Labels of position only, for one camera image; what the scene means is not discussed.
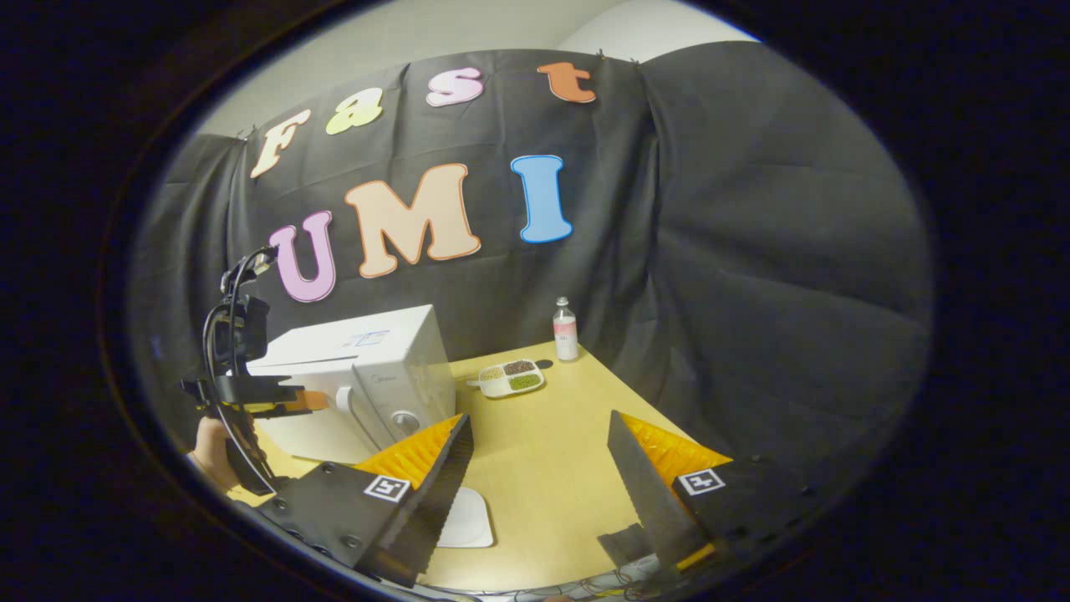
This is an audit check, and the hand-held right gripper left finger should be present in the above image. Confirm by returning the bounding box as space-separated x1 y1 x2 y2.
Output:
255 413 475 588

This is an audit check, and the white microwave oven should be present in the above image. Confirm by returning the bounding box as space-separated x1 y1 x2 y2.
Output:
245 304 457 466

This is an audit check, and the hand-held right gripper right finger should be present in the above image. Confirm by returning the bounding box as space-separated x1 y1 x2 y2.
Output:
606 410 837 578

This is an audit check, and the divided tray of grains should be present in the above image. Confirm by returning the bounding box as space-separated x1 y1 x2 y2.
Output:
477 359 546 399

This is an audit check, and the white square plate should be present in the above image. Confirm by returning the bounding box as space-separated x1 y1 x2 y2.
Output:
435 487 496 549

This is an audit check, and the small clear bottle pink label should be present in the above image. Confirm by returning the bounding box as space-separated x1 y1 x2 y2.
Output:
553 297 579 362

